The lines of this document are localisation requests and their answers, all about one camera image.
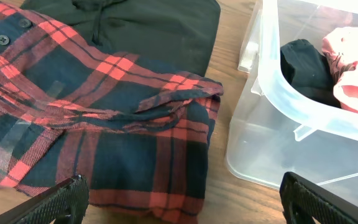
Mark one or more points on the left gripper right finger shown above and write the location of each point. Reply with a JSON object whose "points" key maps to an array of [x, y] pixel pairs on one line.
{"points": [[304, 202]]}

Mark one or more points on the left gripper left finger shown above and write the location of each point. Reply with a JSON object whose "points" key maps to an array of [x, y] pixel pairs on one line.
{"points": [[65, 203]]}

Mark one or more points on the dark navy garment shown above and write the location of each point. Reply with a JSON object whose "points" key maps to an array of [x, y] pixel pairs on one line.
{"points": [[307, 71]]}

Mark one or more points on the coral pink garment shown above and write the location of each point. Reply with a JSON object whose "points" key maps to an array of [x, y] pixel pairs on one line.
{"points": [[340, 47]]}

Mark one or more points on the clear plastic storage bin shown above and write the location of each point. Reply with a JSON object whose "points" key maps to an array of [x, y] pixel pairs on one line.
{"points": [[274, 128]]}

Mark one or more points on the red plaid flannel shirt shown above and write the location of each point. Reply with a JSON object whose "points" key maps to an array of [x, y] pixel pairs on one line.
{"points": [[139, 137]]}

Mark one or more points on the black folded hoodie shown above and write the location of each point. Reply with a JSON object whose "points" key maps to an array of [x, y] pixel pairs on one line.
{"points": [[168, 35]]}

